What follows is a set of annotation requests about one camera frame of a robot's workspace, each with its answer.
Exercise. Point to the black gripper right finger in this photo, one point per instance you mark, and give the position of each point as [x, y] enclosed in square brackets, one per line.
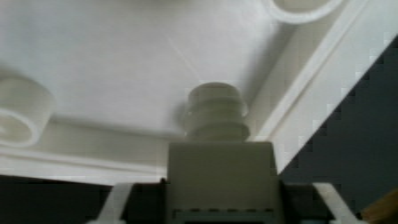
[314, 204]

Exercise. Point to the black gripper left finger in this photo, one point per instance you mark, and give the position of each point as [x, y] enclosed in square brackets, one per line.
[134, 204]

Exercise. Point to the white square tabletop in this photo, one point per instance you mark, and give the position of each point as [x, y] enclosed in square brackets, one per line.
[120, 53]

